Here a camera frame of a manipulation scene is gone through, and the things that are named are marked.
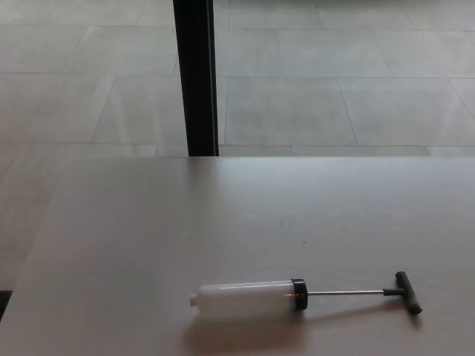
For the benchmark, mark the black vertical post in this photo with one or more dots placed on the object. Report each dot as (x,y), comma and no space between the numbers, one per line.
(196,74)

